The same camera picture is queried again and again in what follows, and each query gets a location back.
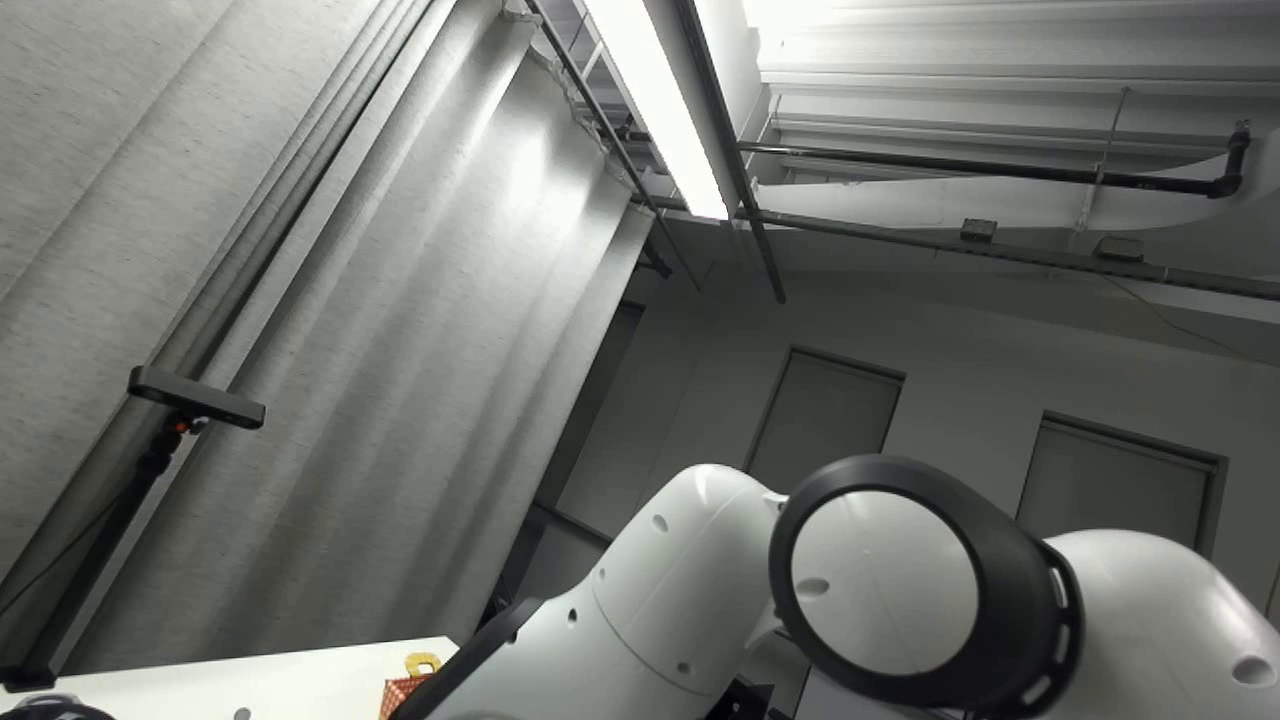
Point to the long ceiling light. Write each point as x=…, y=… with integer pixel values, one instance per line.
x=654, y=93

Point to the black camera stand pole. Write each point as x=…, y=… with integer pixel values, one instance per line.
x=95, y=546

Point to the black pot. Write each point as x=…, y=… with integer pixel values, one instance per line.
x=45, y=710

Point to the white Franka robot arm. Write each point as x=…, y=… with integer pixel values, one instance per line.
x=803, y=600

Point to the black ceiling pipe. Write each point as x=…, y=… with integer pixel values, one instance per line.
x=1002, y=167

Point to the grey white curtain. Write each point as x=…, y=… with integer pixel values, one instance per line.
x=332, y=401

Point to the checkered open toy box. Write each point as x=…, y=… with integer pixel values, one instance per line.
x=398, y=697

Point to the grey ceiling conduit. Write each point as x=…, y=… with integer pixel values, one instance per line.
x=1002, y=244

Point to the grey door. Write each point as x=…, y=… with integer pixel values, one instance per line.
x=1125, y=483
x=827, y=412

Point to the black camera bar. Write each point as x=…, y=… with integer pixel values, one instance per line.
x=199, y=397

